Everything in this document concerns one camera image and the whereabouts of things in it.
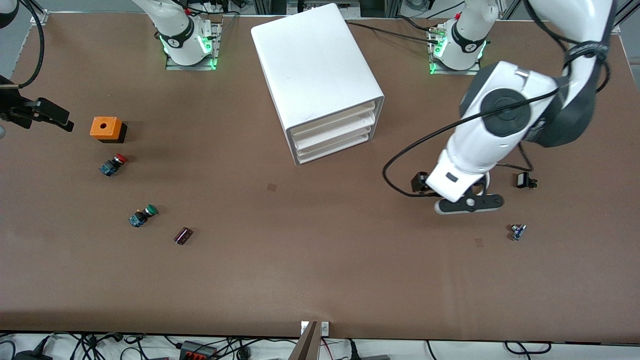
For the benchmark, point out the red push button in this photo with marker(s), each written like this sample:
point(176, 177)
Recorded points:
point(112, 165)

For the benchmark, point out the green push button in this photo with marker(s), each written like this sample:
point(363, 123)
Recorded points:
point(142, 216)

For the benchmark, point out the white curved plastic piece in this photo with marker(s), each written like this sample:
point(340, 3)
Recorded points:
point(486, 182)

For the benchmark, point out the orange box with hole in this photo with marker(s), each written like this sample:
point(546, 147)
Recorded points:
point(105, 127)

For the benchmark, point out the small blue electronic component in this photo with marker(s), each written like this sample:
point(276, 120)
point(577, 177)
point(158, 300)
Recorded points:
point(518, 232)

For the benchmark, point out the aluminium corner profile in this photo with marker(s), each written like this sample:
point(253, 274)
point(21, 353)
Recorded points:
point(40, 18)

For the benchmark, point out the dark purple capacitor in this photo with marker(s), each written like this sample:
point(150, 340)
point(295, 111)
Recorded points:
point(183, 236)

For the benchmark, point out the black plug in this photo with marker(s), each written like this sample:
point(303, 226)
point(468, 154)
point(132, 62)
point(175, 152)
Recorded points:
point(30, 355)

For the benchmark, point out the black power strip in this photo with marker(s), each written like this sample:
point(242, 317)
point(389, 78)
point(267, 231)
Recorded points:
point(197, 350)

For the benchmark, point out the small black switch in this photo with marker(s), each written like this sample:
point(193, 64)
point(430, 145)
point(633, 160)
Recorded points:
point(524, 180)

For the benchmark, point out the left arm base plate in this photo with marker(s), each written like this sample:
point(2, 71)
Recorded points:
point(470, 72)

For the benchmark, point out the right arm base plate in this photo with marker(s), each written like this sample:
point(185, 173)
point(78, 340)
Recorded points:
point(172, 65)

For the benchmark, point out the small white bracket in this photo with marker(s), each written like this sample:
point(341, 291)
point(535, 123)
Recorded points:
point(303, 327)
point(325, 328)

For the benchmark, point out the brown camera post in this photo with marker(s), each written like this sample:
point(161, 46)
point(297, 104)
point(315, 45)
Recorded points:
point(306, 347)

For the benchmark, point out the aluminium frame structure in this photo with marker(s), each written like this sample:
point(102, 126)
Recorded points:
point(294, 5)

